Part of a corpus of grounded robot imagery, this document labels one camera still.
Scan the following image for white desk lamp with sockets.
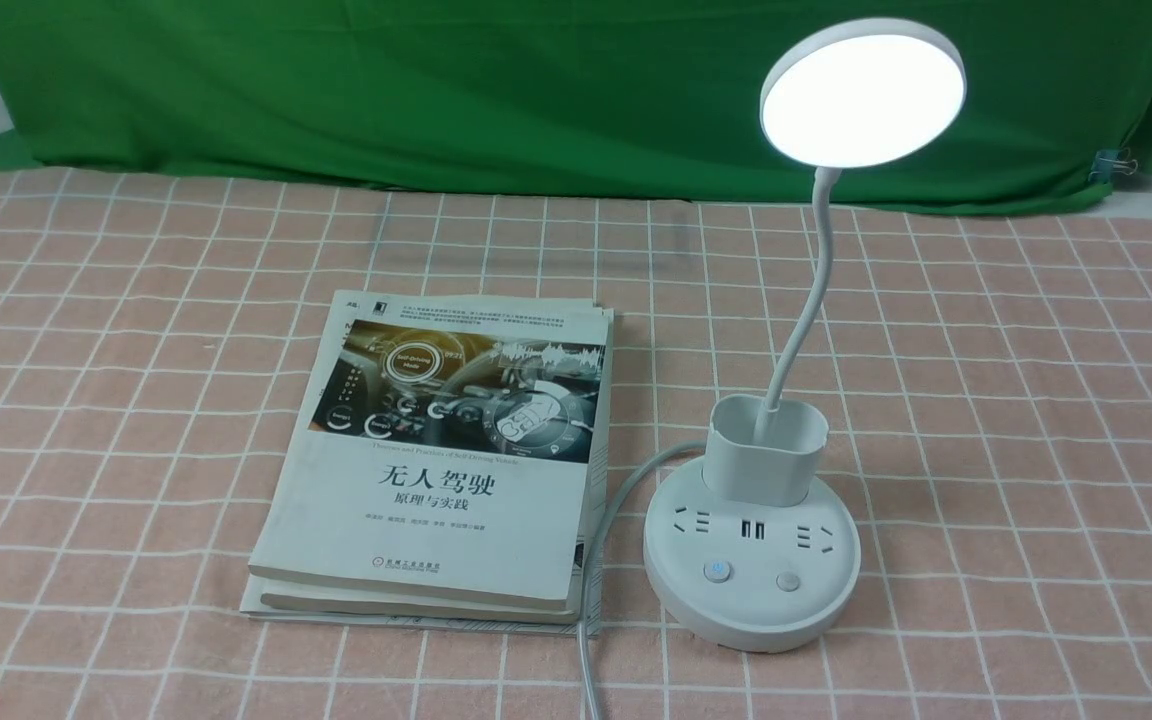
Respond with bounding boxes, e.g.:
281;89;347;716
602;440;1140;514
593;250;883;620
643;17;967;653

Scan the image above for top white textbook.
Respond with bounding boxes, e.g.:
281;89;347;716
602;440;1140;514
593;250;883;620
242;290;614;624

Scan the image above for green backdrop cloth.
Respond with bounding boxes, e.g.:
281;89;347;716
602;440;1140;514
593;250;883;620
0;1;1152;215

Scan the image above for pink checkered tablecloth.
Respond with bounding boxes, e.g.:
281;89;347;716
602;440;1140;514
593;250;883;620
0;172;1152;719

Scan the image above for blue binder clip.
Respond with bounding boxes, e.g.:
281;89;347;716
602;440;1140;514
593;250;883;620
1087;147;1139;184

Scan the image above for white lamp power cable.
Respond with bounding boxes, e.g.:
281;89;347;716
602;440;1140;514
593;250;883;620
573;444;708;720

